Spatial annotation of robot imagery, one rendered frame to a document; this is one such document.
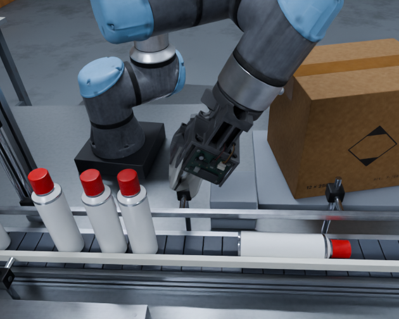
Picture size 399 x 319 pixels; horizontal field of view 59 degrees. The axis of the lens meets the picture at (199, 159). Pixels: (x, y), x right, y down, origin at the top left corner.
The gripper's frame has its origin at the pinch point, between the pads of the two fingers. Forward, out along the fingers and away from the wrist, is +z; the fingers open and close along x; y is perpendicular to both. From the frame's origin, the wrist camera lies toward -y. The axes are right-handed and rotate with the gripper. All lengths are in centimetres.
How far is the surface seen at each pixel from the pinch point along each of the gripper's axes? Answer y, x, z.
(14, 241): -0.3, -22.6, 34.3
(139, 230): 3.1, -2.0, 11.6
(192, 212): -2.3, 6.5, 8.1
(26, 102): -176, -83, 148
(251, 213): -2.6, 16.0, 2.6
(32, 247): 1.0, -18.5, 32.0
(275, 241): 1.2, 21.3, 3.2
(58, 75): -257, -87, 170
